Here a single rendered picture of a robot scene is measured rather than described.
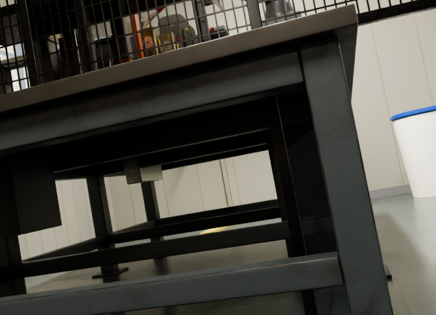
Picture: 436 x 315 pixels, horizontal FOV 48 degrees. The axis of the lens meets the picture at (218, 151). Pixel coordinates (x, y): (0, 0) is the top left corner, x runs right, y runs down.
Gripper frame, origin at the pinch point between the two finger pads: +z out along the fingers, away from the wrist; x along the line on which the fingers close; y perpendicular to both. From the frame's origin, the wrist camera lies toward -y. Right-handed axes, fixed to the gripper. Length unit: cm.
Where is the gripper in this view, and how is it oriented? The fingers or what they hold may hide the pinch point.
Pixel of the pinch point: (209, 16)
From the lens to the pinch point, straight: 263.8
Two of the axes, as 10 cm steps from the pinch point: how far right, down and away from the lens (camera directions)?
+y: 3.4, 0.0, 9.4
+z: 1.8, 9.8, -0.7
